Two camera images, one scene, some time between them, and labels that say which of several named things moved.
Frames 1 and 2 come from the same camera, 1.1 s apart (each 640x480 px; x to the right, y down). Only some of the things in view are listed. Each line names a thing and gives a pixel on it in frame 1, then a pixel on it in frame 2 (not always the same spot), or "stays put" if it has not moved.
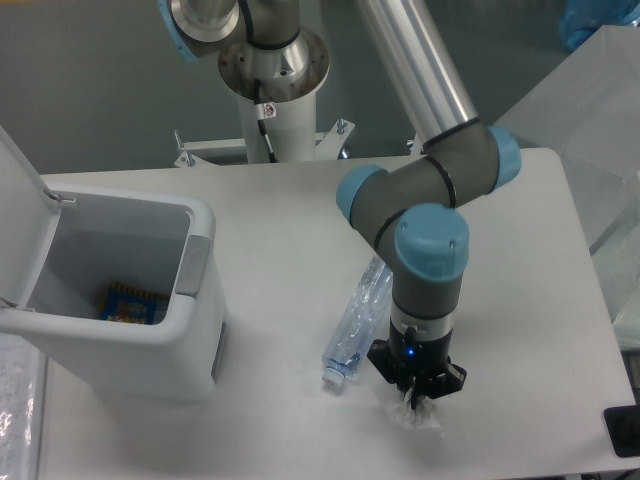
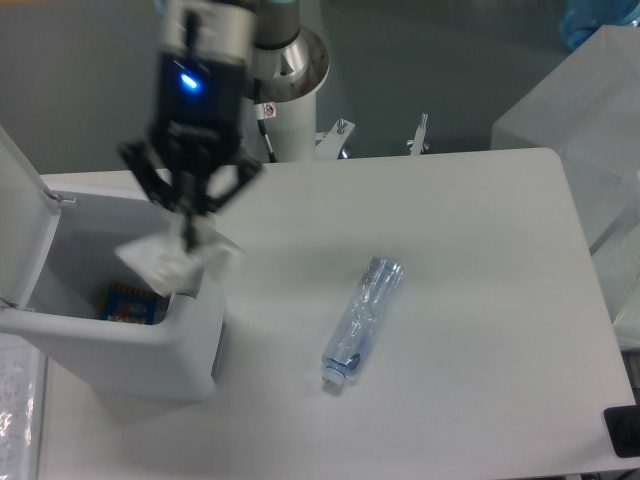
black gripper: x=421 y=358 to x=197 y=124
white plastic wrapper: x=424 y=416 to x=164 y=262
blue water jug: x=580 y=18 stays put
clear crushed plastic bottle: x=365 y=323 stays put
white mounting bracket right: x=329 y=147 stays put
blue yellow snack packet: x=131 y=305 stays put
